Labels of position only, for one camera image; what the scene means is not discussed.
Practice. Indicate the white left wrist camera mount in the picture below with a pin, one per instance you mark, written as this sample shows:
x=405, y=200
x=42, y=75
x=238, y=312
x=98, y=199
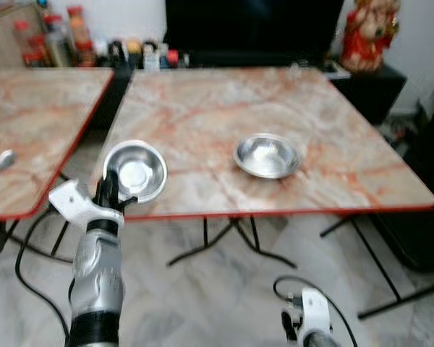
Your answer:
x=76, y=200

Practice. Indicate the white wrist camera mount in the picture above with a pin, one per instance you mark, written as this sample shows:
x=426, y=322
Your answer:
x=315, y=311
x=76, y=200

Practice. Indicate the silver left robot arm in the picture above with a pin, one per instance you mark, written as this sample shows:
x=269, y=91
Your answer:
x=96, y=275

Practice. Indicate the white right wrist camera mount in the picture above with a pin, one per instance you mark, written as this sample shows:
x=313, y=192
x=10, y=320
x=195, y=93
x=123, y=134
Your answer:
x=315, y=311

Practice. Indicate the dark sofa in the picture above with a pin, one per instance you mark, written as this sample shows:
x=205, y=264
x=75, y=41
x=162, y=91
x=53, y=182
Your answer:
x=423, y=188

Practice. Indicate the small red cap bottle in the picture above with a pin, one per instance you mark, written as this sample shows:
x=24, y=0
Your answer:
x=24, y=43

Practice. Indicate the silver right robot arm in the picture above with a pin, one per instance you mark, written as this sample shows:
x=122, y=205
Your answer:
x=324, y=340

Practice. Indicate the red and gold figurine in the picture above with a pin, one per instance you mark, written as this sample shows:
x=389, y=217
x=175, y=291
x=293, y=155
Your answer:
x=367, y=40

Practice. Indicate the black television cabinet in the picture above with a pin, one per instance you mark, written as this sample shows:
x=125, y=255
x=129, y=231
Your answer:
x=376, y=94

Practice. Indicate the black television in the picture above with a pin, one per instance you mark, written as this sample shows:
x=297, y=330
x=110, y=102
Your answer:
x=253, y=29

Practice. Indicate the steel bowl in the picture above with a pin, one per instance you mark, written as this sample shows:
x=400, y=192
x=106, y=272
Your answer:
x=141, y=170
x=267, y=155

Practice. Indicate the small yellow cap bottle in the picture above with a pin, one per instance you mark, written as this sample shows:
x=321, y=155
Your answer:
x=134, y=54

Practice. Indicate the small red container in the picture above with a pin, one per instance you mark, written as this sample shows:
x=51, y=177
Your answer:
x=173, y=58

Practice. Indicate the marble table with red edge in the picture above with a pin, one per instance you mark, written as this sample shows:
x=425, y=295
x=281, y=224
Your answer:
x=36, y=123

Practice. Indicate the wooden cabinet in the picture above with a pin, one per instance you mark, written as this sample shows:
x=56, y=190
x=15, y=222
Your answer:
x=3, y=40

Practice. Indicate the tall orange sauce bottle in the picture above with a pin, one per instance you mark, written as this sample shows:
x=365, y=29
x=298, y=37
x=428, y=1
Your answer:
x=79, y=36

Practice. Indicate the small white bottle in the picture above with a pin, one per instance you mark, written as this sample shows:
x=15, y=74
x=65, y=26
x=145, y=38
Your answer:
x=152, y=58

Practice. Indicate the clear bottle with red cap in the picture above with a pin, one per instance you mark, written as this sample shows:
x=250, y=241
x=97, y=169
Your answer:
x=56, y=43

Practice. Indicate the large marble folding table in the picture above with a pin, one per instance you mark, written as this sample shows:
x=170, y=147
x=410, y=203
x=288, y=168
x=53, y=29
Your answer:
x=275, y=101

